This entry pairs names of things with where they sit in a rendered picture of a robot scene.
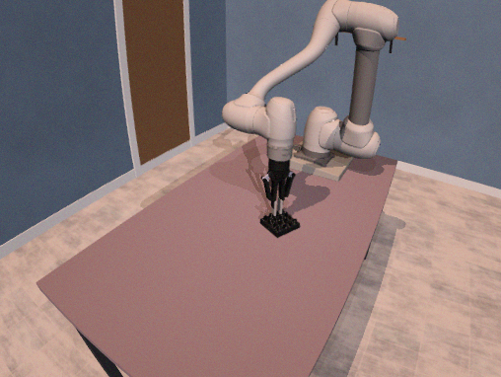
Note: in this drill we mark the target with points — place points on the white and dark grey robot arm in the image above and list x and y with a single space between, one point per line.
371 26

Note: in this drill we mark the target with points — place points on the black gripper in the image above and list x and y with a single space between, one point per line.
276 177

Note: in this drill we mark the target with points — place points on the black knob box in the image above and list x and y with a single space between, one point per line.
283 225

